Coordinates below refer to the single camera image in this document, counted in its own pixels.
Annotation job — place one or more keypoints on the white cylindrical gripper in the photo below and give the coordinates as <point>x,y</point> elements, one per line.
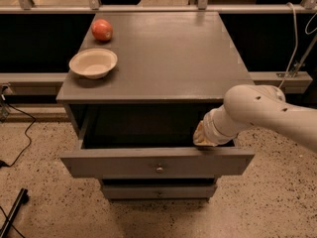
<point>209,130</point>

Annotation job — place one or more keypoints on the grey top drawer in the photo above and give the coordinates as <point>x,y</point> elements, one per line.
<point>161,151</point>

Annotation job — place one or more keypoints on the grey drawer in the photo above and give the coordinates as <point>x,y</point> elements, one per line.
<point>158,191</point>
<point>161,151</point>

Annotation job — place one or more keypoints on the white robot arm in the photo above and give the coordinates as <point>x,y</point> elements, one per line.
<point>245,106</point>

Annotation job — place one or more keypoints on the grey wooden drawer cabinet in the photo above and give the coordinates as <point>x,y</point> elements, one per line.
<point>170,65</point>

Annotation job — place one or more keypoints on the grey bottom drawer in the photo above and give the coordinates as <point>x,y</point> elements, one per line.
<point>158,191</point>

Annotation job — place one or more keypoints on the white paper bowl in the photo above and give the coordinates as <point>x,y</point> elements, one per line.
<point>93,63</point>

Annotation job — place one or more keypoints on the red orange round fruit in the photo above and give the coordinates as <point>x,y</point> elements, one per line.
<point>102,30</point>

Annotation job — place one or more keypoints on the black metal stand leg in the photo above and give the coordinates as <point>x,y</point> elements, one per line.
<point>8,224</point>

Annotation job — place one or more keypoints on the metal railing frame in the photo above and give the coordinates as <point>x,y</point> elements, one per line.
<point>95,6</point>

